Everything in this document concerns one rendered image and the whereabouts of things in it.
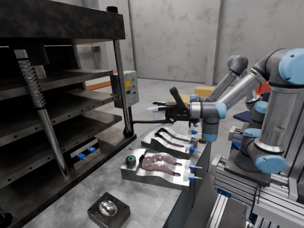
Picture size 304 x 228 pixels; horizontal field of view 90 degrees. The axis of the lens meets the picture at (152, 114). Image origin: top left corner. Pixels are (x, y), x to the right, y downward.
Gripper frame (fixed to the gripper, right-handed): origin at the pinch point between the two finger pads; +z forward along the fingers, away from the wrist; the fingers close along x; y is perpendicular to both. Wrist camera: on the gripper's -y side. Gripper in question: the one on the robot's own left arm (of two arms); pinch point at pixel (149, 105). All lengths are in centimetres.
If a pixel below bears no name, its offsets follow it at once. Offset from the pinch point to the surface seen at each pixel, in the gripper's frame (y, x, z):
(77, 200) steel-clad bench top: 66, -2, 52
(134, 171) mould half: 54, 18, 17
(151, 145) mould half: 53, 59, 13
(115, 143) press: 58, 67, 56
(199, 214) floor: 138, 68, -37
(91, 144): 47, 41, 66
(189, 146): 48, 51, -22
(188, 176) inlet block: 55, 22, -21
